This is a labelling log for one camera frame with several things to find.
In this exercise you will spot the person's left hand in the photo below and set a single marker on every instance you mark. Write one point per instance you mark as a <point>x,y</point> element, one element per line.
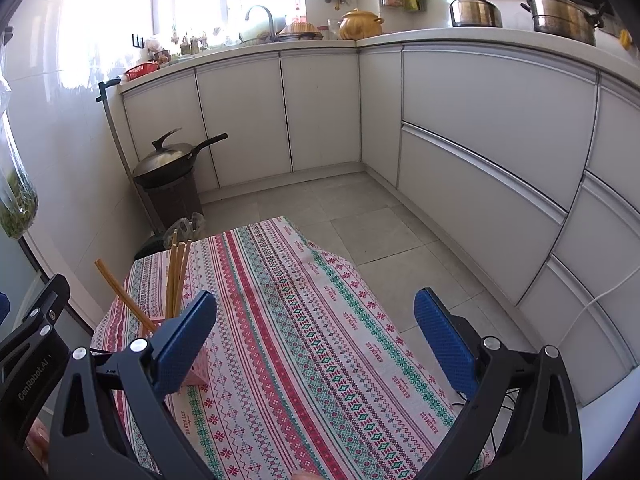
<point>38,443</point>

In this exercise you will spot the person's right hand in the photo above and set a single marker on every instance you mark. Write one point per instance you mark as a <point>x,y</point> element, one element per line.
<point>304,475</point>

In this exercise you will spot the plastic bag of greens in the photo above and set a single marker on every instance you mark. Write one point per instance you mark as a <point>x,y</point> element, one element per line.
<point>19,198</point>

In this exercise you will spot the white kitchen cabinets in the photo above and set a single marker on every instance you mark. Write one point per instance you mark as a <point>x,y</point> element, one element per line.
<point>520,149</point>

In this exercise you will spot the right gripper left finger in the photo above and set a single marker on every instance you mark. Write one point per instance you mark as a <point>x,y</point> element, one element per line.
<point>87,439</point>

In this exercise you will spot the wooden chopstick on cloth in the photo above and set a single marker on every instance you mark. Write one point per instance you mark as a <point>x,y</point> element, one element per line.
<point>175,282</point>

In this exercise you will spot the yellow ceramic casserole pot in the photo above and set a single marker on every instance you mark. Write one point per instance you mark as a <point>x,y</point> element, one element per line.
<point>356,25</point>

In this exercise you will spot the red basket on counter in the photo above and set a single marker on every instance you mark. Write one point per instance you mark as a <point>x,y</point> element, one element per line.
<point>141,70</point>

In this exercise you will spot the patterned striped tablecloth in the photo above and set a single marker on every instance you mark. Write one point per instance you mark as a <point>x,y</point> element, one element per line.
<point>305,369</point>

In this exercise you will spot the steel stock pot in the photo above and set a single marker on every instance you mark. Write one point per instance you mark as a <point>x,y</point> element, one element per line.
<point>564,18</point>

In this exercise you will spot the dark brown wicker bin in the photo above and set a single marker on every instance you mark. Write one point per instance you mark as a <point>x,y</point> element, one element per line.
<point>175,200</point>

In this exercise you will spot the clear plastic bag on floor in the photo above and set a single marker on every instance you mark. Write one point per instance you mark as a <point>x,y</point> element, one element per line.
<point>184,229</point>

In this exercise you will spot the light wooden chopstick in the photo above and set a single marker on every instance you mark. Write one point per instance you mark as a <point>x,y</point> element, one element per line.
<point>121,293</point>

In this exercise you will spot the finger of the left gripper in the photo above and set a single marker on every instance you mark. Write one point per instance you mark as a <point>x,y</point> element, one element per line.
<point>45,310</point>

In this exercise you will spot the kitchen faucet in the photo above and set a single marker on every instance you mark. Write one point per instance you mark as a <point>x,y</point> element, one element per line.
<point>258,27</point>

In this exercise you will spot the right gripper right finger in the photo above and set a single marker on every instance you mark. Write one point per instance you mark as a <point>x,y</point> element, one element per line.
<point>542,439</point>

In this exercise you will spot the pink perforated utensil basket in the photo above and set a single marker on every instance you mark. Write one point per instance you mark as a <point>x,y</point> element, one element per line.
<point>195,364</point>

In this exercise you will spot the bamboo chopstick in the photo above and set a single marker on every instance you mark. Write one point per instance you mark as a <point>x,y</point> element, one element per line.
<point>182,277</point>

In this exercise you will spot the black wok with lid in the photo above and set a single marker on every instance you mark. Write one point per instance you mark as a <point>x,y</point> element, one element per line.
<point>170,162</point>

